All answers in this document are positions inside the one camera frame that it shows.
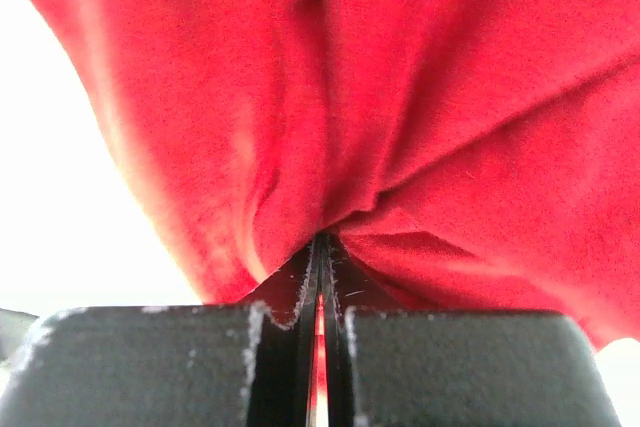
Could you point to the red t shirt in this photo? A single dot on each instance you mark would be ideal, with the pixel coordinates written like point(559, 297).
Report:
point(468, 155)

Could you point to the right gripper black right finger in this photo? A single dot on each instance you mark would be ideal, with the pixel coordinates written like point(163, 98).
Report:
point(388, 366)

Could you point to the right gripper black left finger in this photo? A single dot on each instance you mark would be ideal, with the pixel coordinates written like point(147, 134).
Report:
point(243, 364)

